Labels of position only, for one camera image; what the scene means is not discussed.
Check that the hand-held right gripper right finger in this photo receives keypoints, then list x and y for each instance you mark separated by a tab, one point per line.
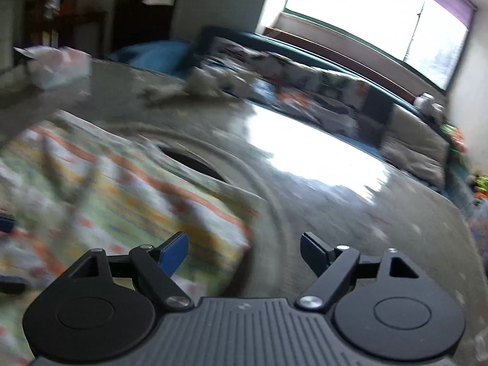
313	254

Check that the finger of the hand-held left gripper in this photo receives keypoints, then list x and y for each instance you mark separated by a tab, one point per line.
11	284
5	224

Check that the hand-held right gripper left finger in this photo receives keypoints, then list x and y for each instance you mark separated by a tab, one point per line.
174	254

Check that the colourful printed garment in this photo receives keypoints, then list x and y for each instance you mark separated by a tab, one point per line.
114	198

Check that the teal sofa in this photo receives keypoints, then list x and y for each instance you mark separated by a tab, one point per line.
427	194

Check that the grey cushion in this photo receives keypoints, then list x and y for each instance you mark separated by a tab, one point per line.
417	145

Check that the pink white tissue pack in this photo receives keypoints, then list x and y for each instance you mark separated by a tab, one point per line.
57	66

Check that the printed blanket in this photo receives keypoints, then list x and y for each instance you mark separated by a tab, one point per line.
305	80

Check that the white crumpled cloth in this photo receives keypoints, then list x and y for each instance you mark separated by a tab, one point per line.
202	82

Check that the green orange toys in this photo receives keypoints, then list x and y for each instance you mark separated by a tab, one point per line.
478	181

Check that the blue cushion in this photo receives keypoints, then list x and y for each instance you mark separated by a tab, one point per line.
156	55

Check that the dark wooden shelf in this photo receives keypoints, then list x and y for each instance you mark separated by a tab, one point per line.
68	11

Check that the window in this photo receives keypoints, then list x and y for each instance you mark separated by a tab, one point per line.
350	3

